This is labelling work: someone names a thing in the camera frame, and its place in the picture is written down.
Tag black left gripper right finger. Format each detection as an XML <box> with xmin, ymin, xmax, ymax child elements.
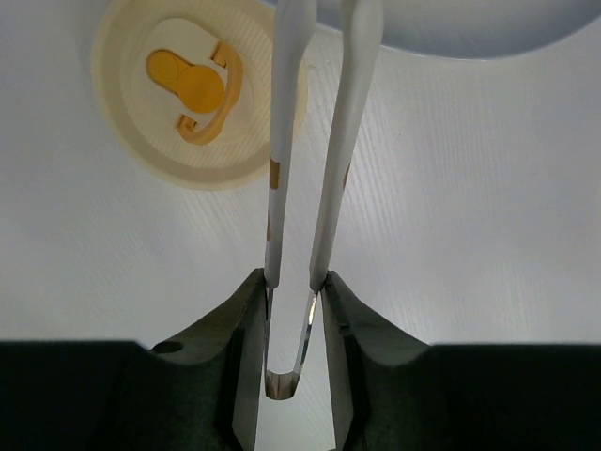
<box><xmin>323</xmin><ymin>272</ymin><xmax>600</xmax><ymax>450</ymax></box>

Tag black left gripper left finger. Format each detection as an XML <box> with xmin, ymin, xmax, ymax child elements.
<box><xmin>1</xmin><ymin>269</ymin><xmax>266</xmax><ymax>450</ymax></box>

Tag white oval plate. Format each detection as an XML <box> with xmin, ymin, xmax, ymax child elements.
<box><xmin>312</xmin><ymin>0</ymin><xmax>601</xmax><ymax>61</ymax></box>

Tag cream lunch box lid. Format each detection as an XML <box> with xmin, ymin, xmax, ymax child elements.
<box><xmin>91</xmin><ymin>0</ymin><xmax>311</xmax><ymax>192</ymax></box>

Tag white handled metal tongs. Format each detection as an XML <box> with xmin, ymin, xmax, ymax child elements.
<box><xmin>264</xmin><ymin>1</ymin><xmax>384</xmax><ymax>400</ymax></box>

